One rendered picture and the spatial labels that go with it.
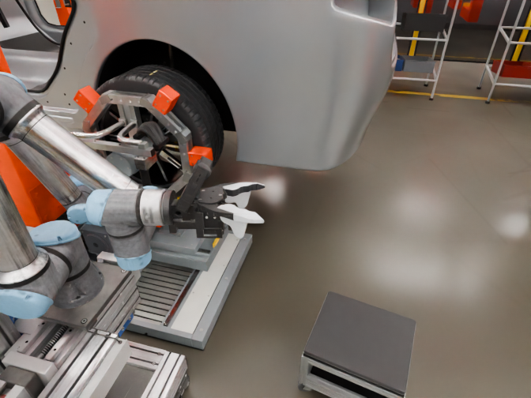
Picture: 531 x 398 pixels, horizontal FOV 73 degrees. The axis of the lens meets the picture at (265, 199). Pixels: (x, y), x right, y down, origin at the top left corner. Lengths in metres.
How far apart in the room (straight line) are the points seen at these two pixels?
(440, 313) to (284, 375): 0.94
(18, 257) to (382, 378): 1.24
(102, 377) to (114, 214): 0.52
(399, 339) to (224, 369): 0.82
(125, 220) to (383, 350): 1.18
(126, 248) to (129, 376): 0.99
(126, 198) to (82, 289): 0.47
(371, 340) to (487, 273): 1.21
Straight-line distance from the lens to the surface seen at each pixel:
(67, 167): 0.90
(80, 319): 1.15
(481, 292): 2.51
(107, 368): 1.14
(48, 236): 1.07
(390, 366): 1.59
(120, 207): 0.75
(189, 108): 1.71
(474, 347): 2.23
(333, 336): 1.61
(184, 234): 2.25
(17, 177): 1.93
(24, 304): 0.99
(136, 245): 0.81
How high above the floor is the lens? 1.65
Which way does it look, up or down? 35 degrees down
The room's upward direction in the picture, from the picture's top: straight up
